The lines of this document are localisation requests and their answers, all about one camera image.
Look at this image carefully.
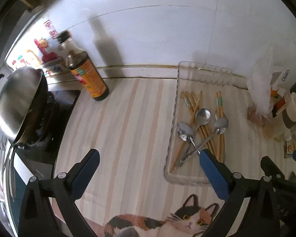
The black induction cooker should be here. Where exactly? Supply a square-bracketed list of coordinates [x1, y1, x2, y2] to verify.
[14, 90, 81, 183]

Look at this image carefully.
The clear plastic tray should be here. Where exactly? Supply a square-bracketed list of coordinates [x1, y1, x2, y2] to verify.
[164, 61, 246, 186]

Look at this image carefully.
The colourful toy container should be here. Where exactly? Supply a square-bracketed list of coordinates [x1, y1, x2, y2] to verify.
[34, 39, 69, 77]

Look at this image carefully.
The white plastic bag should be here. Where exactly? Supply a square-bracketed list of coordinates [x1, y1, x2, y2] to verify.
[246, 44, 274, 118]

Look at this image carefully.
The cat pattern table mat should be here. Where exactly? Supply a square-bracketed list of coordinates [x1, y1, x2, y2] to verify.
[55, 78, 296, 226]

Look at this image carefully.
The wooden chopstick green band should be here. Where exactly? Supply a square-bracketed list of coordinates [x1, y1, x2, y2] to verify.
[218, 91, 226, 163]

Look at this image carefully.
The round steel spoon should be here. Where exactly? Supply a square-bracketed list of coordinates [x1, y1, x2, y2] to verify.
[176, 109, 211, 166]

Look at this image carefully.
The orange seasoning packet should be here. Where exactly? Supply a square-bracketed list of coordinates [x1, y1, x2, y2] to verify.
[271, 87, 287, 118]

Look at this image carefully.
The steel wok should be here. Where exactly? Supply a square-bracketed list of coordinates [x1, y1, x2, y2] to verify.
[0, 67, 48, 198]

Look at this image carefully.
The small colourful card box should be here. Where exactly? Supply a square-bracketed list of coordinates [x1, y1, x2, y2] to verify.
[284, 139, 296, 158]

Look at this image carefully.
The soy sauce bottle orange label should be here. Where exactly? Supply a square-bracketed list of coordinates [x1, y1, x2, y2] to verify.
[57, 30, 110, 101]

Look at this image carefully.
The slanted steel spoon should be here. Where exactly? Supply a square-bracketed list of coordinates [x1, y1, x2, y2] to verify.
[179, 118, 229, 164]

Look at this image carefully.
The white lid clear jar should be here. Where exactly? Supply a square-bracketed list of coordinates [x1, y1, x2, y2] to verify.
[272, 92, 296, 139]

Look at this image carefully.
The oval steel spoon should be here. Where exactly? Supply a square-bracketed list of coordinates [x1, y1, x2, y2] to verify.
[176, 122, 200, 160]

